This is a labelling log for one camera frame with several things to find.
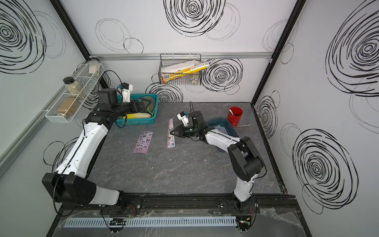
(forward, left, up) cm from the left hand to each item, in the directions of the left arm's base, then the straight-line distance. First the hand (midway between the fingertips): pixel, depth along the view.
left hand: (143, 101), depth 75 cm
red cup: (+13, -55, -23) cm, 61 cm away
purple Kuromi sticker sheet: (-6, +6, -33) cm, 34 cm away
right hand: (-9, -14, -16) cm, 23 cm away
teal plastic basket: (+9, +10, -28) cm, 31 cm away
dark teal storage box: (+10, -50, -29) cm, 58 cm away
